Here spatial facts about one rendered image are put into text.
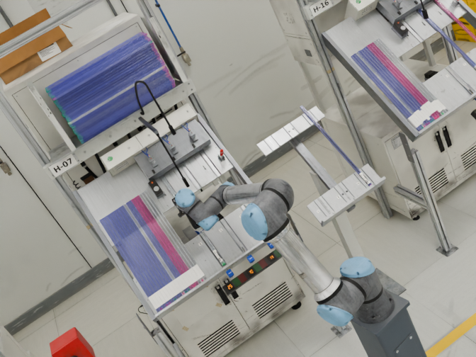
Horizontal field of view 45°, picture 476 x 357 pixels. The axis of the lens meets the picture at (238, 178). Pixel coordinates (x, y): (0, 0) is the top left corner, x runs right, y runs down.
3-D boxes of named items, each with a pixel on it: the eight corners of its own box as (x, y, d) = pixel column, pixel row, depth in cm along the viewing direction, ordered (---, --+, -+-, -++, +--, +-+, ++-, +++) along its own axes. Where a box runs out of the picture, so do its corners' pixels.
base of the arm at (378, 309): (403, 302, 211) (394, 283, 207) (375, 329, 206) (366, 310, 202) (373, 287, 224) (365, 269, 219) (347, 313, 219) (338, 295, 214)
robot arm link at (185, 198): (186, 212, 222) (171, 197, 223) (186, 215, 233) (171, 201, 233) (200, 197, 224) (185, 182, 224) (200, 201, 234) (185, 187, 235)
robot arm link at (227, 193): (296, 166, 199) (219, 177, 238) (278, 186, 193) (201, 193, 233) (312, 192, 202) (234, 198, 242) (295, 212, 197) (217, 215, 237)
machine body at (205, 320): (310, 304, 313) (264, 219, 285) (204, 382, 300) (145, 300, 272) (260, 256, 370) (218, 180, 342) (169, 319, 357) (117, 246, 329)
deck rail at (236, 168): (285, 231, 259) (286, 227, 253) (282, 234, 258) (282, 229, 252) (199, 118, 283) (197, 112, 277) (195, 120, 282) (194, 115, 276)
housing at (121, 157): (200, 127, 282) (197, 113, 269) (115, 182, 273) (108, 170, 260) (192, 116, 284) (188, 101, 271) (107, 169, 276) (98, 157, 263)
